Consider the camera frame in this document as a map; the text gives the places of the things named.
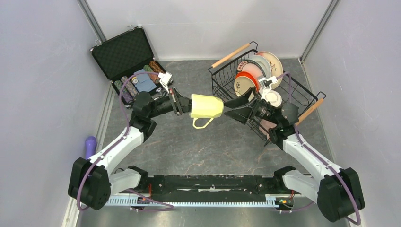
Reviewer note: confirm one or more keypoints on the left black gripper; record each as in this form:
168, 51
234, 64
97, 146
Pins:
180, 104

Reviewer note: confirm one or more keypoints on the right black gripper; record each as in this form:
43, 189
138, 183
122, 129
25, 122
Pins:
241, 114

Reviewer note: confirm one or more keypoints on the yellow green mug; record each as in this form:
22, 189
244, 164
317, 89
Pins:
205, 107

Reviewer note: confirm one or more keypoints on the pink mug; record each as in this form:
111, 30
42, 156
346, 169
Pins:
264, 127

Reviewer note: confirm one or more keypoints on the orange plate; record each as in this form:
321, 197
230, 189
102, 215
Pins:
249, 76

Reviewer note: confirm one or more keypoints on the white cup with handle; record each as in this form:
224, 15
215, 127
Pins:
273, 97

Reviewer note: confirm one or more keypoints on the black wire dish rack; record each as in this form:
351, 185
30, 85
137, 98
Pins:
224, 71

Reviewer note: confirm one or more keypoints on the white scalloped plate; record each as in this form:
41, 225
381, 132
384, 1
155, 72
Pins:
263, 63

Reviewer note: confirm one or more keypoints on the pink and cream plate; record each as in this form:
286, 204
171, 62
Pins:
276, 68

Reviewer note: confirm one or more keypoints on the cream plate with black spot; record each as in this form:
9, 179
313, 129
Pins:
242, 84

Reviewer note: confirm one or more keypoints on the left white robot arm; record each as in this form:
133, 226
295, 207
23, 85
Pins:
92, 181

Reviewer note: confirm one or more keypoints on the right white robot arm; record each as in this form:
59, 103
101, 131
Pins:
336, 191

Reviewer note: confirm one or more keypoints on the blue card deck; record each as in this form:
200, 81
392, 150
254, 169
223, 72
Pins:
143, 82

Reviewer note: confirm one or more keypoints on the black poker chip case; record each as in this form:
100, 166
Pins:
128, 54

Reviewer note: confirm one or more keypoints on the purple flashlight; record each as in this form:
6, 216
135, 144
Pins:
90, 144

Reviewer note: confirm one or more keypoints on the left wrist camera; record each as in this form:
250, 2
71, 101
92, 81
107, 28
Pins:
164, 80

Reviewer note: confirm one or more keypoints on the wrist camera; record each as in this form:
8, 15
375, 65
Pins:
266, 84
164, 80

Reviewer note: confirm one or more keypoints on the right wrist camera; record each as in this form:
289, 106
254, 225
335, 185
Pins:
266, 84

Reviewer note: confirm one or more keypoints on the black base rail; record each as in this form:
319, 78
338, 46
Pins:
214, 189

